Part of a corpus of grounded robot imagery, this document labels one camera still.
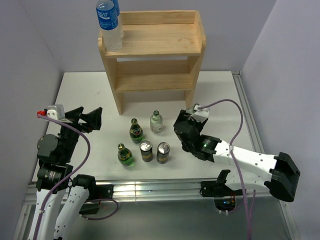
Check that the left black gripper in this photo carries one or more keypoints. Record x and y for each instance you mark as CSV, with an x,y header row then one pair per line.
x,y
93,119

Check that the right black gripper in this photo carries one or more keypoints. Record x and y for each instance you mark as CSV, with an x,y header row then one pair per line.
x,y
183,115

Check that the black can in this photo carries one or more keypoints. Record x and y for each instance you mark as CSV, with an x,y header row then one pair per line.
x,y
146,150
163,151

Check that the clear glass bottle green cap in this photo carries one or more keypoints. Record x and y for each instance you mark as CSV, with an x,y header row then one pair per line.
x,y
193,109

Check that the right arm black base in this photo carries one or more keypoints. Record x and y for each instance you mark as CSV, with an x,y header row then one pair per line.
x,y
217,189

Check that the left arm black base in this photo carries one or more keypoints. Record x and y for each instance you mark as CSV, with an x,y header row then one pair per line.
x,y
103,191

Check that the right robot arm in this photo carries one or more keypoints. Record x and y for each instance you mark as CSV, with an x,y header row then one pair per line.
x,y
277,174

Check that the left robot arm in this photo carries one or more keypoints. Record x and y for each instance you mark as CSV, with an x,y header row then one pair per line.
x,y
59,197

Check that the wooden two-tier shelf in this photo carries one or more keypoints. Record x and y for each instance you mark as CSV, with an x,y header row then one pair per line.
x,y
161,50

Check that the clear glass bottle on table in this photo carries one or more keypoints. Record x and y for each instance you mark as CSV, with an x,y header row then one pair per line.
x,y
156,122

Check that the green glass bottle rear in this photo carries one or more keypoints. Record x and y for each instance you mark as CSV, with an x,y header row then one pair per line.
x,y
136,132

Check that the green glass bottle front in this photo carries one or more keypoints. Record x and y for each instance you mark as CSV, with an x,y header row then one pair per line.
x,y
124,155

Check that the rear Pocari Sweat water bottle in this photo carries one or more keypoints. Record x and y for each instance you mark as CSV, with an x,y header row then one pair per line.
x,y
117,8

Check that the pocari sweat water bottle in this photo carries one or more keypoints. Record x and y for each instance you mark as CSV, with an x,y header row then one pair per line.
x,y
117,8
109,25

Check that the front Pocari Sweat water bottle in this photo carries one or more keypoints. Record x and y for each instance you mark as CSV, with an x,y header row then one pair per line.
x,y
109,25

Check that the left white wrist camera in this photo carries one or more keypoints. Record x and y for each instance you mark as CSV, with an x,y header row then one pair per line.
x,y
55,112

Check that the aluminium frame right rail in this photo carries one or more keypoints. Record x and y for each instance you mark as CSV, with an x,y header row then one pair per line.
x,y
247,112

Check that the aluminium frame rail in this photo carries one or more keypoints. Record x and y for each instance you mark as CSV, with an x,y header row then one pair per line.
x,y
155,190
247,112

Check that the aluminium frame front rail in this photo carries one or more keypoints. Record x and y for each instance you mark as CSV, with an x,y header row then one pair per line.
x,y
155,190

